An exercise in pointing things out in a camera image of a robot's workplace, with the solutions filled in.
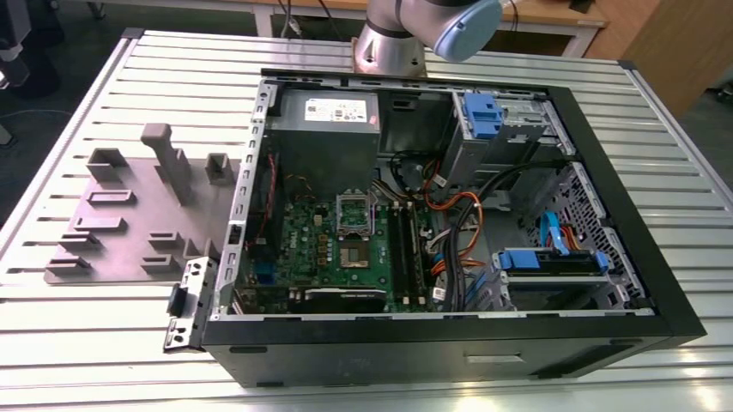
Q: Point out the green motherboard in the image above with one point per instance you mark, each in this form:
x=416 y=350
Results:
x=309 y=266

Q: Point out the grey plastic parts rack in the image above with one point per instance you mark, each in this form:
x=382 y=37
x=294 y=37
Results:
x=131 y=257

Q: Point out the metal card retention bracket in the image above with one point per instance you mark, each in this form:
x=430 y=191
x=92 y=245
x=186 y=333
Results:
x=191 y=300

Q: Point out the black RAM slot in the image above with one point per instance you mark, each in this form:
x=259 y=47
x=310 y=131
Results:
x=414 y=253
x=397 y=249

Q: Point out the grey power supply unit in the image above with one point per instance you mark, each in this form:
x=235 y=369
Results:
x=326 y=150

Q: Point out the wooden cabinet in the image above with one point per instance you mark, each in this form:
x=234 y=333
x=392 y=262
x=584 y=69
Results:
x=676 y=43

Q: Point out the black open PC case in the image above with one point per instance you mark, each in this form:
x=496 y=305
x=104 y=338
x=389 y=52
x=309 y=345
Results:
x=401 y=356

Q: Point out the blue board connector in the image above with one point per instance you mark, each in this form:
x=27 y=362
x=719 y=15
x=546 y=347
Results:
x=266 y=272

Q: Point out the hard disk in blue carrier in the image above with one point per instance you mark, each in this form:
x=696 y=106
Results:
x=518 y=260

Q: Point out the thin metal locking lever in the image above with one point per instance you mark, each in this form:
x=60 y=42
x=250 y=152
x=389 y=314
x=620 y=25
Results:
x=376 y=219

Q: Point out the blue drive carrier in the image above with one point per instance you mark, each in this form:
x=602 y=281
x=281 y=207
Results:
x=484 y=113

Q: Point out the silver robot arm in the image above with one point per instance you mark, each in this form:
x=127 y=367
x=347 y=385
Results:
x=389 y=51

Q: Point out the black graphics card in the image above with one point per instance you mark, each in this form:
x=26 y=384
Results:
x=343 y=298

